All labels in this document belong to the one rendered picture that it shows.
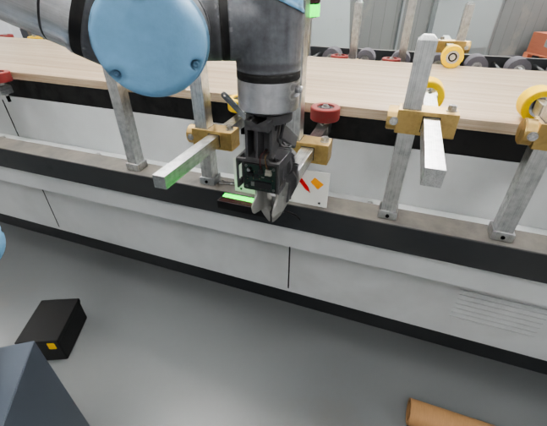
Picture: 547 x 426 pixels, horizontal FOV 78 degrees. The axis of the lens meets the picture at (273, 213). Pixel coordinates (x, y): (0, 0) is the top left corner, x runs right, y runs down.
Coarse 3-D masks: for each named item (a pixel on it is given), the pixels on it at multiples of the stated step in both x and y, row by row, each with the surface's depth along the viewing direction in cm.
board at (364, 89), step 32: (0, 64) 140; (32, 64) 140; (64, 64) 140; (96, 64) 140; (224, 64) 140; (320, 64) 140; (352, 64) 140; (384, 64) 140; (320, 96) 101; (352, 96) 101; (384, 96) 101; (448, 96) 101; (480, 96) 101; (512, 96) 101; (480, 128) 85; (512, 128) 82
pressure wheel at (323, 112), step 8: (320, 104) 93; (328, 104) 93; (312, 112) 90; (320, 112) 88; (328, 112) 88; (336, 112) 89; (312, 120) 92; (320, 120) 90; (328, 120) 89; (336, 120) 91
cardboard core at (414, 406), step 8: (408, 400) 112; (416, 400) 109; (408, 408) 112; (416, 408) 106; (424, 408) 106; (432, 408) 106; (440, 408) 107; (408, 416) 111; (416, 416) 105; (424, 416) 104; (432, 416) 104; (440, 416) 104; (448, 416) 104; (456, 416) 104; (464, 416) 105; (408, 424) 106; (416, 424) 105; (424, 424) 104; (432, 424) 103; (440, 424) 103; (448, 424) 102; (456, 424) 102; (464, 424) 102; (472, 424) 102; (480, 424) 102; (488, 424) 103
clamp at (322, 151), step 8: (304, 136) 83; (312, 136) 83; (296, 144) 81; (304, 144) 80; (312, 144) 79; (320, 144) 79; (328, 144) 79; (296, 152) 82; (320, 152) 80; (328, 152) 79; (320, 160) 81; (328, 160) 82
